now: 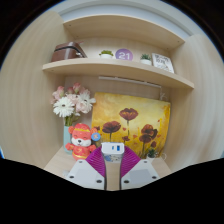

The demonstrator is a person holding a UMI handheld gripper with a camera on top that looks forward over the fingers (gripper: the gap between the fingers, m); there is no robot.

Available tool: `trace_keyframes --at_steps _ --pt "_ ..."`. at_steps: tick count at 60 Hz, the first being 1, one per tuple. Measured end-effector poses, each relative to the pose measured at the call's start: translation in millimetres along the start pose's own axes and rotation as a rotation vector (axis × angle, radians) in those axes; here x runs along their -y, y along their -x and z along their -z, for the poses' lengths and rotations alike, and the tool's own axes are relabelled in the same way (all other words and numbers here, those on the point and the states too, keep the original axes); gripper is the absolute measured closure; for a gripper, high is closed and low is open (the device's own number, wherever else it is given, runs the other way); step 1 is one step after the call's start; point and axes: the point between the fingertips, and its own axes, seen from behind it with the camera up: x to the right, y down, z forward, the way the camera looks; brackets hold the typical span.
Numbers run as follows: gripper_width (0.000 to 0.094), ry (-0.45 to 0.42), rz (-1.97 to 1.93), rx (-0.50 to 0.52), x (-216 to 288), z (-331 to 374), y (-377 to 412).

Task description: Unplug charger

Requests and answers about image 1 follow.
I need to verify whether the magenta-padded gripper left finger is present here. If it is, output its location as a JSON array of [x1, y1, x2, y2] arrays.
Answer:
[[65, 146, 107, 191]]

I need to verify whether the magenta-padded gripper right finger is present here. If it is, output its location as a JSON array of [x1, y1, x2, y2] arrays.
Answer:
[[119, 146, 161, 191]]

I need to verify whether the white charger block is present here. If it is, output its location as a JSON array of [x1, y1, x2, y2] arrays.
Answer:
[[100, 142, 126, 164]]

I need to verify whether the red plush toy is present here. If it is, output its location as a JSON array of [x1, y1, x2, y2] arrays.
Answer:
[[65, 122, 102, 162]]

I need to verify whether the pale teal vase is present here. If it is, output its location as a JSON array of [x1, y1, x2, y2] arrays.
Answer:
[[62, 124, 75, 155]]

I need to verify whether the yellow poppy painting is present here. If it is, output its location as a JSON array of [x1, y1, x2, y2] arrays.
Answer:
[[90, 92, 172, 160]]

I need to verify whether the pink and white flower bouquet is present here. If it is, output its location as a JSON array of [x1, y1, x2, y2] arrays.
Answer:
[[50, 82, 97, 127]]

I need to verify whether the white light bar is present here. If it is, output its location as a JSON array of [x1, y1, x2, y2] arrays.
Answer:
[[97, 75, 163, 90]]

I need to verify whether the wooden shelf unit with items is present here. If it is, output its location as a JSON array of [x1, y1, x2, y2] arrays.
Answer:
[[42, 14, 196, 90]]

